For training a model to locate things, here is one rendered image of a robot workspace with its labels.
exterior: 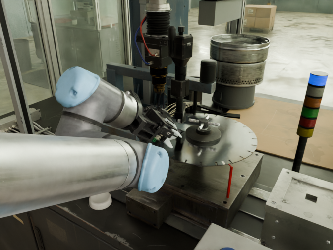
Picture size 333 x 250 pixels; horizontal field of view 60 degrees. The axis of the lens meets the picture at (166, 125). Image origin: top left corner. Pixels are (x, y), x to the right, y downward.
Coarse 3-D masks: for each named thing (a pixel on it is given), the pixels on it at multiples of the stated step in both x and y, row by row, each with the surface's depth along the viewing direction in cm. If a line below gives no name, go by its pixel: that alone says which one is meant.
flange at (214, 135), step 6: (192, 126) 94; (198, 126) 91; (210, 126) 94; (186, 132) 91; (192, 132) 91; (198, 132) 89; (204, 132) 88; (210, 132) 90; (216, 132) 91; (192, 138) 88; (198, 138) 87; (204, 138) 87; (210, 138) 87; (216, 138) 88
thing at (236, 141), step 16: (224, 128) 95; (240, 128) 95; (160, 144) 86; (176, 144) 86; (192, 144) 86; (208, 144) 86; (224, 144) 86; (240, 144) 86; (256, 144) 86; (176, 160) 79; (192, 160) 79; (208, 160) 79; (224, 160) 79; (240, 160) 79
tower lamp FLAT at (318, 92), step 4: (308, 84) 81; (308, 88) 81; (312, 88) 80; (316, 88) 79; (320, 88) 79; (324, 88) 80; (308, 92) 81; (312, 92) 80; (316, 92) 80; (320, 92) 80; (312, 96) 81; (316, 96) 80; (320, 96) 80
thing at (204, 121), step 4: (208, 116) 92; (188, 120) 91; (192, 120) 90; (196, 120) 90; (200, 120) 89; (204, 120) 89; (208, 120) 89; (200, 124) 89; (204, 124) 88; (208, 124) 88; (212, 124) 88; (216, 124) 88; (200, 128) 85; (204, 128) 89
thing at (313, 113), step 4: (304, 108) 84; (308, 108) 82; (312, 108) 82; (316, 108) 82; (304, 112) 84; (308, 112) 83; (312, 112) 82; (316, 112) 82; (304, 116) 84; (308, 116) 83; (312, 116) 83; (316, 116) 83
